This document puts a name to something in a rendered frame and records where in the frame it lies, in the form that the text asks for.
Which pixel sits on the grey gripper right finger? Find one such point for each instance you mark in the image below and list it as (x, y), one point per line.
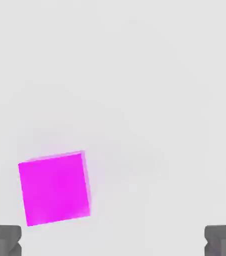
(225, 241)

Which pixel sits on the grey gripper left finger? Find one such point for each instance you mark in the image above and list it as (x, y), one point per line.
(2, 240)

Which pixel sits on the small magenta cube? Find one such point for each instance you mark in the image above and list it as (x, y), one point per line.
(54, 189)

